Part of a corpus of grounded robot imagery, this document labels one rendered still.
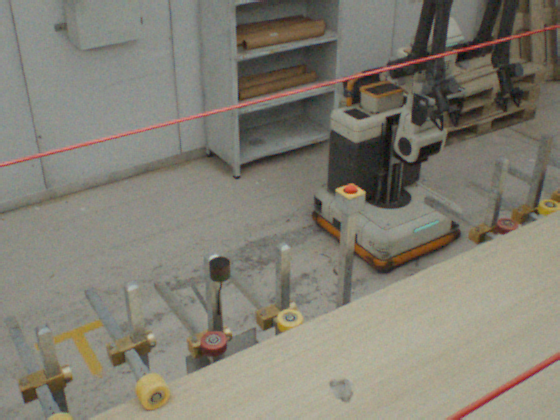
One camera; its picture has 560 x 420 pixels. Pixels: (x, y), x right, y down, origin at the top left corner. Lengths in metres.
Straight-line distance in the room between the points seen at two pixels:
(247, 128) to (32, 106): 1.64
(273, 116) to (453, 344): 3.44
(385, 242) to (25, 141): 2.34
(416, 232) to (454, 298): 1.56
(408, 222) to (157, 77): 1.99
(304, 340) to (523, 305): 0.73
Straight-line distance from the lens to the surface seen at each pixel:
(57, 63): 4.41
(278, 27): 4.72
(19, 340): 2.10
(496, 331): 2.20
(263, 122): 5.24
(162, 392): 1.88
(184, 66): 4.75
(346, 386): 1.93
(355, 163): 3.74
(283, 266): 2.12
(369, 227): 3.75
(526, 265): 2.52
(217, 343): 2.05
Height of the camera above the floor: 2.30
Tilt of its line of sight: 30 degrees down
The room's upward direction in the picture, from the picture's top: 1 degrees counter-clockwise
